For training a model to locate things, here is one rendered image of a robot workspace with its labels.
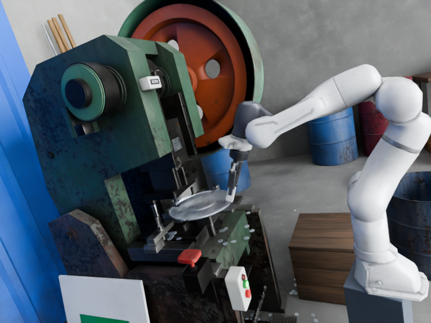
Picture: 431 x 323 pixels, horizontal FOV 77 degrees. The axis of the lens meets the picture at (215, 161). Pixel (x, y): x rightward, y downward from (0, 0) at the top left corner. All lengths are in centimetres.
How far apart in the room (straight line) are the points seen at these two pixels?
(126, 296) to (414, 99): 122
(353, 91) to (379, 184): 29
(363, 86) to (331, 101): 9
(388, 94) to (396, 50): 348
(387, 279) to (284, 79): 353
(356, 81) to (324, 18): 343
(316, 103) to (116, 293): 108
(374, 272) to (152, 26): 144
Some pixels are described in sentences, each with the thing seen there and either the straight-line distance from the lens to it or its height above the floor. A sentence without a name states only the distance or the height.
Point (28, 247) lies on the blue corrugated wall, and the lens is 213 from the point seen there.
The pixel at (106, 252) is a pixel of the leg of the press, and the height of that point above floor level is 71.
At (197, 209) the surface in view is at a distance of 117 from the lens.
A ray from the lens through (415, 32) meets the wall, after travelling 438.
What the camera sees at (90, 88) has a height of 133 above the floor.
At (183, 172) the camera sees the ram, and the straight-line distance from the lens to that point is 114.
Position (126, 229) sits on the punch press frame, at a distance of 128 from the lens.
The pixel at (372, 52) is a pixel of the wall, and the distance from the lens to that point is 430.
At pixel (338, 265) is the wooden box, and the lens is 161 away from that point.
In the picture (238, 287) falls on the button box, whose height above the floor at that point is 60.
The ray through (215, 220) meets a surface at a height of 71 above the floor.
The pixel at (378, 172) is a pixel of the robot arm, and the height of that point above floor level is 88.
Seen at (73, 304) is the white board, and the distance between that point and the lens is 159.
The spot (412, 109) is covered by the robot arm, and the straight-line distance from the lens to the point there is 89.
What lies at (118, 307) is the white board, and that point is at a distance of 138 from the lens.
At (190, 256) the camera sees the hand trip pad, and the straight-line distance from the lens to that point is 92.
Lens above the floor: 122
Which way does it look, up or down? 13 degrees down
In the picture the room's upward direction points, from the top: 14 degrees counter-clockwise
